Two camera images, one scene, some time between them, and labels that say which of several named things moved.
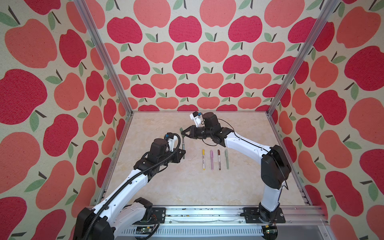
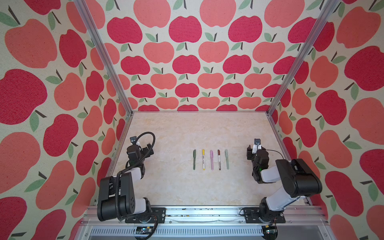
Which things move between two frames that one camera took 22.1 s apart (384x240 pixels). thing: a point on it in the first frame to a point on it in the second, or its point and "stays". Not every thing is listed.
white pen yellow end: [203, 159] stays
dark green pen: [183, 146] to [194, 153]
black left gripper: [177, 158] to [144, 150]
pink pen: [212, 156] stays
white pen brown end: [219, 158] stays
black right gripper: [191, 132] to [249, 154]
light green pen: [227, 158] stays
